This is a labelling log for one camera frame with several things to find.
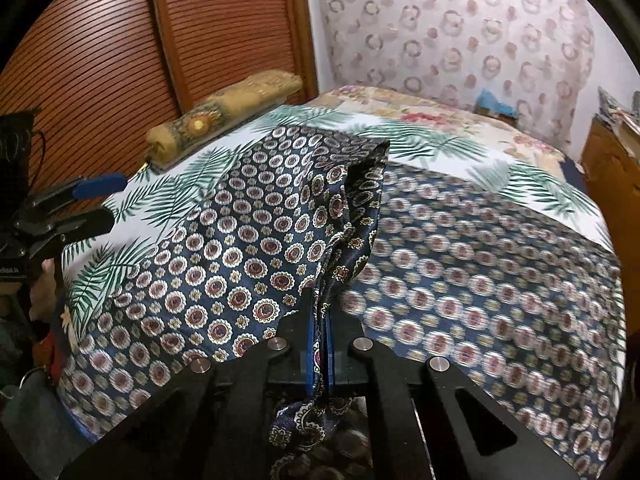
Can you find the navy patterned silk garment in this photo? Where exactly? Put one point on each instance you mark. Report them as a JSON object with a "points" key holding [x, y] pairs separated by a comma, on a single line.
{"points": [[433, 248]]}

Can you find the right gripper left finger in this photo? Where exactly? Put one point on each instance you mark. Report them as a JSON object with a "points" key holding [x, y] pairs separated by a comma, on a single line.
{"points": [[210, 421]]}

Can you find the person's left hand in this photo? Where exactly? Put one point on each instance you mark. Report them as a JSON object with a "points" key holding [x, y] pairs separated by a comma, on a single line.
{"points": [[43, 293]]}

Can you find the cardboard box on sideboard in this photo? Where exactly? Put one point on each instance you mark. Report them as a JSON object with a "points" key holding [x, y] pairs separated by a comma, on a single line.
{"points": [[623, 121]]}

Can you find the olive gold folded blanket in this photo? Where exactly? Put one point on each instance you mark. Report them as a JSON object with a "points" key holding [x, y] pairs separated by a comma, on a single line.
{"points": [[171, 142]]}

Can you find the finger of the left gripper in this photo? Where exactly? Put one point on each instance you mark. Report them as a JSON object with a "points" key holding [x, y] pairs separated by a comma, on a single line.
{"points": [[74, 190], [51, 236]]}

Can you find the wooden sideboard cabinet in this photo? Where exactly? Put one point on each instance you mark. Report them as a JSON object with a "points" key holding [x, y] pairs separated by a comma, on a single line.
{"points": [[612, 179]]}

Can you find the blue item on box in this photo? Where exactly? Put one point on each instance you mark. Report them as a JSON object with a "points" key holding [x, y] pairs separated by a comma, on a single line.
{"points": [[488, 102]]}

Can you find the navy blue mattress edge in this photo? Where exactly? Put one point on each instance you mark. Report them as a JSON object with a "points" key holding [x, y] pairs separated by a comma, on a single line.
{"points": [[573, 175]]}

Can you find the wooden slatted wardrobe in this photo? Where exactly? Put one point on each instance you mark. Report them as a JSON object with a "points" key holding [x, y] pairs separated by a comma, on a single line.
{"points": [[99, 74]]}

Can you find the circle patterned sheer curtain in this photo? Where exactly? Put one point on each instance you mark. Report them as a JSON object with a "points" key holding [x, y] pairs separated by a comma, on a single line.
{"points": [[533, 55]]}

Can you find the floral beige bedspread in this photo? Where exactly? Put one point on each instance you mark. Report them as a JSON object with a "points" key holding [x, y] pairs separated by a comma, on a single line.
{"points": [[431, 114]]}

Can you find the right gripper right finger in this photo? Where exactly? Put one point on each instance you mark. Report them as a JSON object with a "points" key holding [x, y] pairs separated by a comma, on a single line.
{"points": [[429, 420]]}

